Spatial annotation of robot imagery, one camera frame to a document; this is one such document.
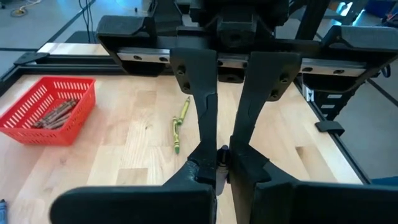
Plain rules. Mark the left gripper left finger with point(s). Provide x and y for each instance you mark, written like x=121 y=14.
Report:
x=140 y=205

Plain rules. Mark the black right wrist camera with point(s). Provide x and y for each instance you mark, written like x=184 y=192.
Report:
x=239 y=9

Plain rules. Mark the red plastic basket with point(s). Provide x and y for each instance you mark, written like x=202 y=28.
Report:
x=84 y=102

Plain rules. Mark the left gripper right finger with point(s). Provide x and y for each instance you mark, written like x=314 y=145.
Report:
x=311 y=205

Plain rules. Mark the blue storage bin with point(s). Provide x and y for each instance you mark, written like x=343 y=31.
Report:
x=382 y=7

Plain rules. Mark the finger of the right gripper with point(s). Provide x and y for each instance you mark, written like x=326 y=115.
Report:
x=270 y=74
x=199 y=71

